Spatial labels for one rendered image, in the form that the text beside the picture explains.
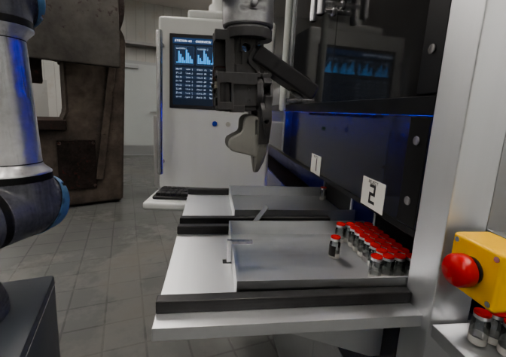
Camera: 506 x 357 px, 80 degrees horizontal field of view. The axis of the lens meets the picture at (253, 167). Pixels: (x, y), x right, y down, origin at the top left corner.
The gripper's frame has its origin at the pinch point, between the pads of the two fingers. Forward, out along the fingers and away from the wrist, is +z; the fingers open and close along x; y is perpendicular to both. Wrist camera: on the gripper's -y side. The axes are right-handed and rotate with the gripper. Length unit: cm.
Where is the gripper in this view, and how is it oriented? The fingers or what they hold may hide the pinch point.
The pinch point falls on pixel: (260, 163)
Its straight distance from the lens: 49.1
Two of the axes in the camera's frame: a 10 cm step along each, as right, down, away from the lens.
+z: -0.1, 9.8, 2.0
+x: 2.3, 2.0, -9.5
